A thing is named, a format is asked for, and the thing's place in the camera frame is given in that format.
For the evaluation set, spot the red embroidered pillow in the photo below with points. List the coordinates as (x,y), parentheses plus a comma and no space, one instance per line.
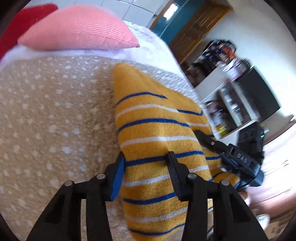
(23,20)

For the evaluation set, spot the yellow jar on shelf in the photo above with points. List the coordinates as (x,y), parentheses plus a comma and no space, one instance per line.
(222,130)

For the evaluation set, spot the brown wooden door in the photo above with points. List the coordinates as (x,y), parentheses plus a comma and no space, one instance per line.
(182,25)

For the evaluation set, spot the white glossy wardrobe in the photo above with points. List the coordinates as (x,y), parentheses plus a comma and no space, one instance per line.
(142,12)

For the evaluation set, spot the person's right hand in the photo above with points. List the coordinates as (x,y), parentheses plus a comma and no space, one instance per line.
(263,219)

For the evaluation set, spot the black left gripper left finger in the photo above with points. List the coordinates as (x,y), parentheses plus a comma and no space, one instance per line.
(61,219)

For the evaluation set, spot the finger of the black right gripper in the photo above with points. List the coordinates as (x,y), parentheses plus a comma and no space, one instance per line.
(211,144)

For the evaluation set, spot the white shelf unit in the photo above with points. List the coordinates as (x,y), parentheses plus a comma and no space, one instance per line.
(225,104)

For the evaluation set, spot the beige spotted quilt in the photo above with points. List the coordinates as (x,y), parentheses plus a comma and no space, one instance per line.
(57,124)

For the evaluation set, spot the shoe rack with clothes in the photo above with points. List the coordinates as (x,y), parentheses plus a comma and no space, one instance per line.
(217,53)

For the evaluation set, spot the yellow striped knit sweater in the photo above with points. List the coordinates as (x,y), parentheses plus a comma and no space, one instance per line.
(152,120)

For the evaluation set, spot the white pink bed sheet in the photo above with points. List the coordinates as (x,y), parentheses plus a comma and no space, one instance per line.
(153,51)

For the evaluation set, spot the black television screen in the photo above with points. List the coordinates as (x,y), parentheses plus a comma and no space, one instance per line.
(258,93)

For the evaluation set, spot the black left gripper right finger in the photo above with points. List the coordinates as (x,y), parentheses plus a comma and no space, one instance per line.
(233,220)

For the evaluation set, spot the pink ribbed cushion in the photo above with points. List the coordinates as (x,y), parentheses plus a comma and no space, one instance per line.
(79,27)

